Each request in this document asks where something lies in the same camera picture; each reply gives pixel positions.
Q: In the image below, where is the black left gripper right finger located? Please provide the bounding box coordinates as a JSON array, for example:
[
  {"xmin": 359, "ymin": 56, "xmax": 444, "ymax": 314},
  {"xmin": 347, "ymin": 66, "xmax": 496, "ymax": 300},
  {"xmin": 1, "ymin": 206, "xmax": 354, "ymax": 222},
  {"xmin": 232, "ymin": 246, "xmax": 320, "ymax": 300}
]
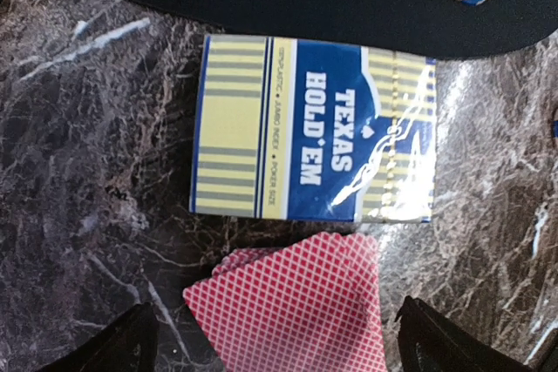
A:
[{"xmin": 396, "ymin": 296, "xmax": 531, "ymax": 372}]

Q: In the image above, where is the gold card box base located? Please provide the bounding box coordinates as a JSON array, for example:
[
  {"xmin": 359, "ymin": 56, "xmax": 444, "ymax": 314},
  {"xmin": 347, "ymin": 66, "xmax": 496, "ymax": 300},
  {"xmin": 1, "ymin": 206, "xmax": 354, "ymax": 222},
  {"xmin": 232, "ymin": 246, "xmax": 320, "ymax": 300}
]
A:
[{"xmin": 190, "ymin": 34, "xmax": 437, "ymax": 222}]

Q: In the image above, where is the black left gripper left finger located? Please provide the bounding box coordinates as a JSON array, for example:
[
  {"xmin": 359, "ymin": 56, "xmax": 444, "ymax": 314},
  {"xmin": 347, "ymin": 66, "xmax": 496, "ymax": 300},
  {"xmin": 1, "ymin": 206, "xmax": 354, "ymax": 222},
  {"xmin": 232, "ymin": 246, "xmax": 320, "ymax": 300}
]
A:
[{"xmin": 41, "ymin": 303, "xmax": 160, "ymax": 372}]

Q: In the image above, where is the red playing card deck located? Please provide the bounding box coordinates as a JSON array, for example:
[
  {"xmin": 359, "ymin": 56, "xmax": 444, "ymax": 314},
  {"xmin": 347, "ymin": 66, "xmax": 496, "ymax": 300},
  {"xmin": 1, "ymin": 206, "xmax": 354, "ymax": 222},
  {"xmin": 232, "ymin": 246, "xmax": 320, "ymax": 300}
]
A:
[{"xmin": 183, "ymin": 232, "xmax": 387, "ymax": 371}]

